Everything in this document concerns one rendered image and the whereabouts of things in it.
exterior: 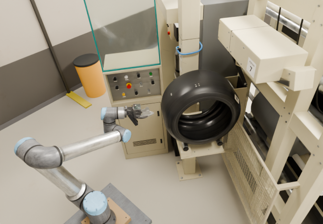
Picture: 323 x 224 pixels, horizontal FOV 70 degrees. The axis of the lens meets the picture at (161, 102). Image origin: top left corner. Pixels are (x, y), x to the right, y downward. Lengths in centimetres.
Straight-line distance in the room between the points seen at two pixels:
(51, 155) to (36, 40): 289
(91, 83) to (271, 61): 318
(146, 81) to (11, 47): 224
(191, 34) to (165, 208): 176
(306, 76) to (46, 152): 133
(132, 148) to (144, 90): 83
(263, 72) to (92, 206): 132
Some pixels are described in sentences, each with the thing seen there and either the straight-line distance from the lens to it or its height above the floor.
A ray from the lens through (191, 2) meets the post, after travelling 166.
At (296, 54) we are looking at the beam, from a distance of 133.
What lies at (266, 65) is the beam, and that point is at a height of 174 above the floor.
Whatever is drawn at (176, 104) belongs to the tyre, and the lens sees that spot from 157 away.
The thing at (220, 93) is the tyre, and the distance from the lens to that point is 159.
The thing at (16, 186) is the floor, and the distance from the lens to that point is 338.
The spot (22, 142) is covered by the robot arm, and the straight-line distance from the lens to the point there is 144.
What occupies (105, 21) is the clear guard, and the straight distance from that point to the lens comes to 205.
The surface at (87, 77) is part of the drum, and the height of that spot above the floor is 43.
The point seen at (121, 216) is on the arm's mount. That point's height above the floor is 64.
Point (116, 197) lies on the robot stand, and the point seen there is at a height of 60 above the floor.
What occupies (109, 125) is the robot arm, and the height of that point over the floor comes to 122.
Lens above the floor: 234
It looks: 38 degrees down
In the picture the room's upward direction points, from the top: 5 degrees counter-clockwise
